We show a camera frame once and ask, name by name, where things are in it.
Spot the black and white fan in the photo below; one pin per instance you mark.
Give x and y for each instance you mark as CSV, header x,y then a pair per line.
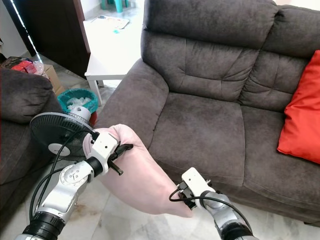
x,y
52,130

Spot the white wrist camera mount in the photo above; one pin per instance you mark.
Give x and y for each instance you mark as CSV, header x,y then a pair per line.
x,y
197,181
105,147

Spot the pink pillow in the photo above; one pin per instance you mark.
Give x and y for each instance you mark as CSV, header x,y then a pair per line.
x,y
140,182

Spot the grey suede armchair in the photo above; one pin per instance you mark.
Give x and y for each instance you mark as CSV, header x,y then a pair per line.
x,y
20,120

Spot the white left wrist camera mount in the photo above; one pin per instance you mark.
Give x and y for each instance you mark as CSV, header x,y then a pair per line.
x,y
105,147

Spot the white side table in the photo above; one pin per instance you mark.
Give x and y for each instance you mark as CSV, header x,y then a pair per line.
x,y
112,62

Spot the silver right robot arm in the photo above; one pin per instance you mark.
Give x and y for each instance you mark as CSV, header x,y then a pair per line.
x,y
225,212

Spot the teal plastic stool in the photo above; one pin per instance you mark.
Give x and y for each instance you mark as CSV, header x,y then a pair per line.
x,y
114,4

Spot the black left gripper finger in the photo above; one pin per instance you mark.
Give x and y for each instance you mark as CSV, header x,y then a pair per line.
x,y
126,147
116,169

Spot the brown cardboard box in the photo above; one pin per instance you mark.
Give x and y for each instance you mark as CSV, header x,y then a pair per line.
x,y
51,75

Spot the red cushion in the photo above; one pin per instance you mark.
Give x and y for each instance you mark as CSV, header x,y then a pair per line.
x,y
302,115

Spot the dark wooden door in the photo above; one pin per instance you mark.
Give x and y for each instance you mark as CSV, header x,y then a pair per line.
x,y
55,32

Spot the teal waste bin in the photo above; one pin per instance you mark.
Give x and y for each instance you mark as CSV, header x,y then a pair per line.
x,y
67,95

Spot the printed paper sheet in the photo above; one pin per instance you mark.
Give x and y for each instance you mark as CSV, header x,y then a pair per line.
x,y
114,22

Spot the grey suede sofa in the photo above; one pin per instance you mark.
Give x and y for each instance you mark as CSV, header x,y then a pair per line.
x,y
205,115

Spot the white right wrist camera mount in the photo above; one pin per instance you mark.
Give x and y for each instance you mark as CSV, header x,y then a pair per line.
x,y
197,181

